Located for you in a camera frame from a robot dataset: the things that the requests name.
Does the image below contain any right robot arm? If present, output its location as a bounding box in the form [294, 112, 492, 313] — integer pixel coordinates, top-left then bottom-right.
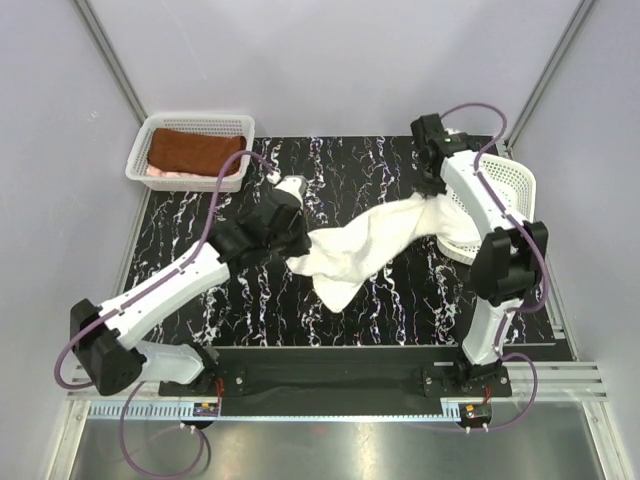
[411, 114, 548, 397]

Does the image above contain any brown towel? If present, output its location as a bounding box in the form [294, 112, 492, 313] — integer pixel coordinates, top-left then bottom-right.
[147, 128, 247, 176]

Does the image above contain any pink towel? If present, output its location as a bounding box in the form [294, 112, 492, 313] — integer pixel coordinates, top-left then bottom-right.
[145, 165, 217, 181]

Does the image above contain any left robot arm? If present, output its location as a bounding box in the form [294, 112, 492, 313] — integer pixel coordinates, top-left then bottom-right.
[70, 176, 311, 396]

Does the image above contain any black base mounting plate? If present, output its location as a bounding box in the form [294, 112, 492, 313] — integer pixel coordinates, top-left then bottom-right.
[159, 345, 512, 399]

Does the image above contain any white towel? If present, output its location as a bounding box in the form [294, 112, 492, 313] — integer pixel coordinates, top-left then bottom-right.
[286, 193, 479, 313]

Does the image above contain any white oval laundry basket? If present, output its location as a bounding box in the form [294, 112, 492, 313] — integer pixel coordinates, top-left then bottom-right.
[437, 150, 536, 265]

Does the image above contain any aluminium frame rail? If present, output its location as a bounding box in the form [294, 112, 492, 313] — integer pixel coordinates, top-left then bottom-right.
[67, 362, 609, 401]

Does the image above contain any right connector board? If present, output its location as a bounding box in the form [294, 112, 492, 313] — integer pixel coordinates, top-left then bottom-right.
[464, 403, 491, 419]

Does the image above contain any connector board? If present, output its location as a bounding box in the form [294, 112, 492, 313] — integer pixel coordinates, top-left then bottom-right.
[464, 403, 491, 419]
[193, 401, 220, 417]

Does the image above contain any left connector board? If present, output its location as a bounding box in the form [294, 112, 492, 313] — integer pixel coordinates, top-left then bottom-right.
[193, 401, 220, 417]

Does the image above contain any white rectangular mesh basket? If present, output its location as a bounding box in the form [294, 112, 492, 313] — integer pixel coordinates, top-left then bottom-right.
[125, 112, 255, 192]

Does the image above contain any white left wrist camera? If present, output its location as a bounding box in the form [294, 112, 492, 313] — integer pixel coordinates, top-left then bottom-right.
[274, 175, 308, 207]

